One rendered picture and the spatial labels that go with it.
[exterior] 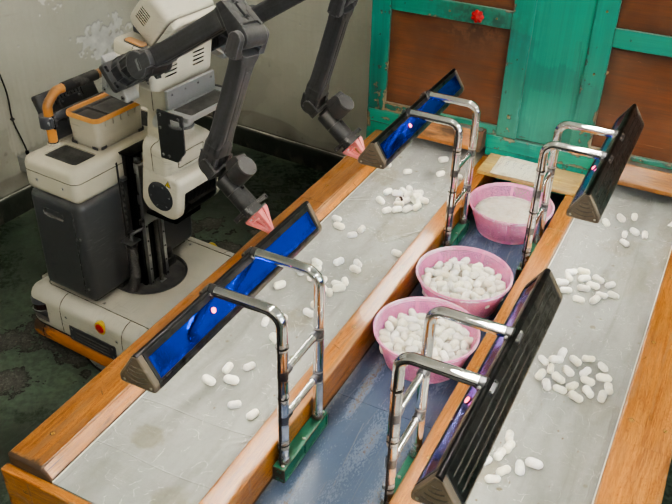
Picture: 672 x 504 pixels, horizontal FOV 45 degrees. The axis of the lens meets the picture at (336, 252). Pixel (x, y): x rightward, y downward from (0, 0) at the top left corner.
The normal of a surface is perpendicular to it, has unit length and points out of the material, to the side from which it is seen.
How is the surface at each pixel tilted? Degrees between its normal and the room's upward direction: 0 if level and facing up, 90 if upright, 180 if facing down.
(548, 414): 0
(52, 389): 0
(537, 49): 90
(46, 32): 90
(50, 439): 0
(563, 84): 90
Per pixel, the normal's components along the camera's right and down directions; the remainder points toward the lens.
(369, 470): 0.02, -0.83
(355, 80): -0.53, 0.46
